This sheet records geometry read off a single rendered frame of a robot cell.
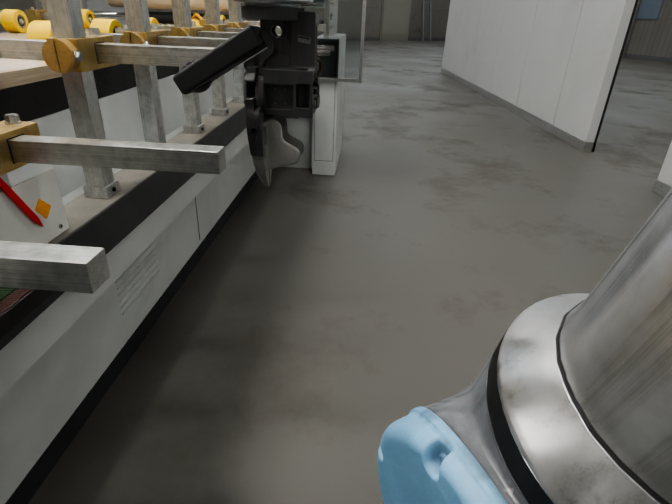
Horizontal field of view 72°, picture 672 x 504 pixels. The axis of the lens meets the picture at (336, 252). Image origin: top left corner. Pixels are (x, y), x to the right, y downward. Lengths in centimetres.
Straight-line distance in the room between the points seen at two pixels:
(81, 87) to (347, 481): 102
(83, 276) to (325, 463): 97
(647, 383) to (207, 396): 137
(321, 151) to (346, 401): 210
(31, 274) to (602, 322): 42
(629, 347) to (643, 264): 3
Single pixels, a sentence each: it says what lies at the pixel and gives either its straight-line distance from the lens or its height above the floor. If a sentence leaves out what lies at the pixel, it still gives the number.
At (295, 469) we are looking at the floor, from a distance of 129.
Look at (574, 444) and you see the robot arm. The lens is 21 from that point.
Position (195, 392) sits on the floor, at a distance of 150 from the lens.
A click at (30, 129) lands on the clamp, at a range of 79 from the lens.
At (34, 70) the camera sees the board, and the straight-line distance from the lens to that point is 118.
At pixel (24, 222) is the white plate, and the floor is 75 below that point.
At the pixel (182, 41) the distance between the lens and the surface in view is 115.
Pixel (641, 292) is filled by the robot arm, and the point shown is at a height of 95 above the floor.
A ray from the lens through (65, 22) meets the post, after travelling 92.
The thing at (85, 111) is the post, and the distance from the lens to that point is 93.
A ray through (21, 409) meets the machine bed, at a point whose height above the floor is 25.
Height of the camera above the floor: 103
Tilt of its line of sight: 28 degrees down
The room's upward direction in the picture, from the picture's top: 2 degrees clockwise
